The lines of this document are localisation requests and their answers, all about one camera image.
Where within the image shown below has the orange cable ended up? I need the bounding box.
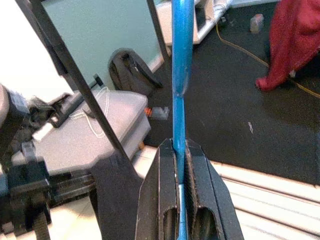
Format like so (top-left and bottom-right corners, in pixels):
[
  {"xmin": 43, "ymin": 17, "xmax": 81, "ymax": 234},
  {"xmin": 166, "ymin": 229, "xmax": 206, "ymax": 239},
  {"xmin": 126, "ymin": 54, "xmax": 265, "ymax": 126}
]
[{"xmin": 214, "ymin": 21, "xmax": 320, "ymax": 100}]

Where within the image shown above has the black metal clothes rack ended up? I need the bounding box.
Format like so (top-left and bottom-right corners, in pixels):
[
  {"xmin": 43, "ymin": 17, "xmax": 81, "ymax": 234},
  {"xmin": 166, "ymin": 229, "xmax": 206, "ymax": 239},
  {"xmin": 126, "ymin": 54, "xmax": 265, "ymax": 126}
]
[{"xmin": 13, "ymin": 0, "xmax": 172, "ymax": 181}]

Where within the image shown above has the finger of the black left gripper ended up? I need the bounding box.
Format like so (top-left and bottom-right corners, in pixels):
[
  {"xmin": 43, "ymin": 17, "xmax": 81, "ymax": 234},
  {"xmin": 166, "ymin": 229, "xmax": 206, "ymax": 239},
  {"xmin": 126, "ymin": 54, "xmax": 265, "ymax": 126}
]
[{"xmin": 49, "ymin": 172, "xmax": 97, "ymax": 202}]

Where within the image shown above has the red garment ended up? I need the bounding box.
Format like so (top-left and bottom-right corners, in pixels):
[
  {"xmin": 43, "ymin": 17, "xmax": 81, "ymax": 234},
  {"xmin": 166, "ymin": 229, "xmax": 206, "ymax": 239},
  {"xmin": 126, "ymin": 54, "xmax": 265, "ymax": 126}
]
[{"xmin": 255, "ymin": 0, "xmax": 320, "ymax": 93}]

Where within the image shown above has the white wire hanger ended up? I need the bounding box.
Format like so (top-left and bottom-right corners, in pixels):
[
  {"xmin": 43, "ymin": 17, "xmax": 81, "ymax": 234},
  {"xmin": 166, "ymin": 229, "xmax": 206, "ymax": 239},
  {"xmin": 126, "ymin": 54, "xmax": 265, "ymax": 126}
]
[{"xmin": 70, "ymin": 86, "xmax": 111, "ymax": 138}]

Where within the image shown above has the small grey tag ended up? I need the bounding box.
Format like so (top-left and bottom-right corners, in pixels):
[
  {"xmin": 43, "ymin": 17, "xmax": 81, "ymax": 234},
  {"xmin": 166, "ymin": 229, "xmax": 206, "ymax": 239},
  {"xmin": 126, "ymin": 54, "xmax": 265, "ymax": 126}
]
[{"xmin": 249, "ymin": 13, "xmax": 265, "ymax": 34}]

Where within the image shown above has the blue plastic hanger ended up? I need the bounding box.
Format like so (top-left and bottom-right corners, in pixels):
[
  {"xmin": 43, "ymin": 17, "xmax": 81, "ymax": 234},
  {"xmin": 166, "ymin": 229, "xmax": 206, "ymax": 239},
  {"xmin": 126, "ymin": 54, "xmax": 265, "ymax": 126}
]
[{"xmin": 170, "ymin": 0, "xmax": 196, "ymax": 240}]

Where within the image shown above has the white remote control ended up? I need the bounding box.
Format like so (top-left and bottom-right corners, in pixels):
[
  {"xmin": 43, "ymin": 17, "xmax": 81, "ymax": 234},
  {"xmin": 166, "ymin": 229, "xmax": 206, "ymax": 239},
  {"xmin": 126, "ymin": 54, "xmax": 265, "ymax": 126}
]
[{"xmin": 31, "ymin": 123, "xmax": 53, "ymax": 141}]

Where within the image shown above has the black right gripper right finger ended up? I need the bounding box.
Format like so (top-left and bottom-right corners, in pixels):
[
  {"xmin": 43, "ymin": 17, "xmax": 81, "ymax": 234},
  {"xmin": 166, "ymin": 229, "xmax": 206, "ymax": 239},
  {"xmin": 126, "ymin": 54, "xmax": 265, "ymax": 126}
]
[{"xmin": 183, "ymin": 138, "xmax": 245, "ymax": 240}]

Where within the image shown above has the black backpack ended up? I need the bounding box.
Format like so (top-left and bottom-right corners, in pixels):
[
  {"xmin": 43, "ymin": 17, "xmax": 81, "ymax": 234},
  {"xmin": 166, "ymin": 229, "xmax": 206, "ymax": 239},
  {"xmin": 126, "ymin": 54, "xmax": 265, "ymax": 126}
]
[{"xmin": 108, "ymin": 47, "xmax": 164, "ymax": 96}]

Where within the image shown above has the grey upholstered ottoman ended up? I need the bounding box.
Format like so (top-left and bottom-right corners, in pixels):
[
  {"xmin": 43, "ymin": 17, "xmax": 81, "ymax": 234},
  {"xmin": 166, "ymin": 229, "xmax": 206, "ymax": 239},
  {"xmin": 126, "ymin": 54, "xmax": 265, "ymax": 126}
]
[{"xmin": 11, "ymin": 88, "xmax": 153, "ymax": 176}]

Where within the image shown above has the grey and red packet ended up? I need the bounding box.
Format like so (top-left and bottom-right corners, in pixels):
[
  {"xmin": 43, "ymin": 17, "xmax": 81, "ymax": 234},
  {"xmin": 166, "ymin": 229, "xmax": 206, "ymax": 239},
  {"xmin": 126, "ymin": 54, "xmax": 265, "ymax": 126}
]
[{"xmin": 144, "ymin": 105, "xmax": 170, "ymax": 120}]

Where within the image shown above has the black remote control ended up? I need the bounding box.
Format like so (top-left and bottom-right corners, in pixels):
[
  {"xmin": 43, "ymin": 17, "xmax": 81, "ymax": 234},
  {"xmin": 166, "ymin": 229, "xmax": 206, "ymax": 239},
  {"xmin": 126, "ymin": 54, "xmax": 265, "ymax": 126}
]
[{"xmin": 50, "ymin": 93, "xmax": 85, "ymax": 129}]

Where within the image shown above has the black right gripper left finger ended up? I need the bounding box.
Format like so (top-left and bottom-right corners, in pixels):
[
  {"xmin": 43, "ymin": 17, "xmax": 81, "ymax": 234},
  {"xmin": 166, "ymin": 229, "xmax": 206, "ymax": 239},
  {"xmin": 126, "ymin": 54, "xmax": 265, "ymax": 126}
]
[{"xmin": 135, "ymin": 138, "xmax": 181, "ymax": 240}]

